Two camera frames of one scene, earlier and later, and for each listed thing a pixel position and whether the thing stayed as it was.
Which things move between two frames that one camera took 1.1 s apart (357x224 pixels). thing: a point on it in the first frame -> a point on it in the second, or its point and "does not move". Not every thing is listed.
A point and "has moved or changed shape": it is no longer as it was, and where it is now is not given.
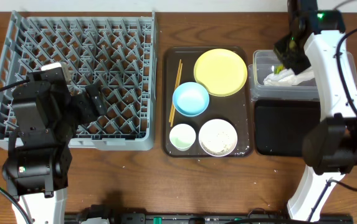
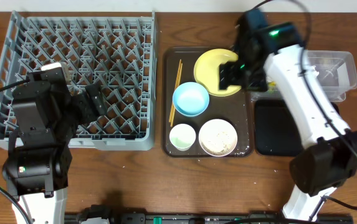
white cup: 182,136 does not move
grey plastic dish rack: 114,50 does not move
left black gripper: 80,106 does not move
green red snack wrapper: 278,68 has moved or changed shape
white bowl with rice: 217,137 does not move
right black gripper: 278,49 -> 227,78
